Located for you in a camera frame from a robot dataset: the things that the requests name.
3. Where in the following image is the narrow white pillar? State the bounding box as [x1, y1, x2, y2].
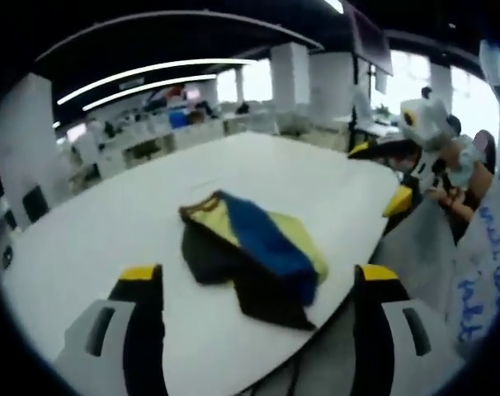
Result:
[270, 43, 309, 120]

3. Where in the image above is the dark hanging display screen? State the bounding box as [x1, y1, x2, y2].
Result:
[348, 6, 394, 78]

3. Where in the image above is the black stand pole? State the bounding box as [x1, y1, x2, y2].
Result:
[351, 53, 361, 137]

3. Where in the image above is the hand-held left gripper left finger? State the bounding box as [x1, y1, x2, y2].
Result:
[53, 263, 168, 396]

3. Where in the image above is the yellow blue grey garment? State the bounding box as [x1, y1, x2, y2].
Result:
[178, 189, 330, 332]

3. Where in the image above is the black panel on pillar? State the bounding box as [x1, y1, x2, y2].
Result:
[21, 184, 50, 224]

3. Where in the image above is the white shirt with blue writing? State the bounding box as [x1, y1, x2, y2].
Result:
[441, 156, 500, 364]

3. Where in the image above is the person's right hand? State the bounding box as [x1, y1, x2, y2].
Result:
[430, 181, 469, 214]

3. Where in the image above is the white chest-worn device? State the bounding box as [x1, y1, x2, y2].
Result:
[479, 39, 500, 104]

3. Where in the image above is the wide white pillar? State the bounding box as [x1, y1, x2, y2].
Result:
[0, 73, 58, 226]

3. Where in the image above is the row of white desks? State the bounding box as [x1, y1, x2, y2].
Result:
[68, 111, 276, 186]

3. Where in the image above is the long ceiling light strip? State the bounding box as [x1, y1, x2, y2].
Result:
[83, 73, 218, 112]
[55, 59, 257, 106]

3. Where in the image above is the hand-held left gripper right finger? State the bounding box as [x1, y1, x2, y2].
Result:
[353, 264, 468, 396]

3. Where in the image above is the small grey monitor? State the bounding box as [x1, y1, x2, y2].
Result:
[373, 65, 389, 94]

